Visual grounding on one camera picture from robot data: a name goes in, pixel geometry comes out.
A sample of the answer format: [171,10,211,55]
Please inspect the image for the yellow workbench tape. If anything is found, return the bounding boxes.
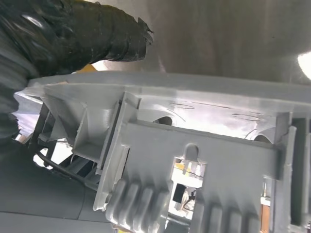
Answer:
[76,64,98,73]

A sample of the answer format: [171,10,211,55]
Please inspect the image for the steel workbench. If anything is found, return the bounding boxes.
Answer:
[92,0,311,85]

